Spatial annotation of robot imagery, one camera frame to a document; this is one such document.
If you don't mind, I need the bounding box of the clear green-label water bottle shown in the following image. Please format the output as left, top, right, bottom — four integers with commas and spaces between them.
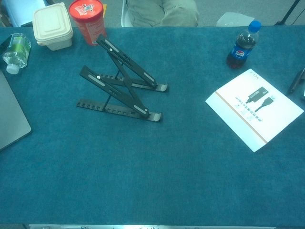
2, 32, 32, 75

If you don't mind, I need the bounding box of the beige lidded food container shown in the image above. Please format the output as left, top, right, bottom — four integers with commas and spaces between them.
32, 2, 74, 52

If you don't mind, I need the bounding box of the light blue chair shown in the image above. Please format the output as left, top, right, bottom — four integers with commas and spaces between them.
0, 0, 48, 27

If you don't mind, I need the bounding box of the white USB cable box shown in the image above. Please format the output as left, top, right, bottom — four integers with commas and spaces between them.
205, 69, 305, 153

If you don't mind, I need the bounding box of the seated person in beige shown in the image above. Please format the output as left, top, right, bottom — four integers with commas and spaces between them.
126, 0, 200, 27

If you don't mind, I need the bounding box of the grey closed laptop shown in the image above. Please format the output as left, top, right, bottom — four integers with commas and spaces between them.
0, 69, 32, 151

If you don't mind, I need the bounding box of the blue felt table cloth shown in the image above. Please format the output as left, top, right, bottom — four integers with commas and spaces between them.
0, 25, 305, 226

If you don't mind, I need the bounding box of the black folding laptop stand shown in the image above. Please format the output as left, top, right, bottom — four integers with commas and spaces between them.
76, 34, 169, 123

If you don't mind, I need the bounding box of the cola bottle with blue cap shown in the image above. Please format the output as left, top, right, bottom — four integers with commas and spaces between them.
225, 20, 263, 70

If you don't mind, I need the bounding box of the black tripod leg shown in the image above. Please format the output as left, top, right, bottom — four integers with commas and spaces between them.
274, 0, 305, 26

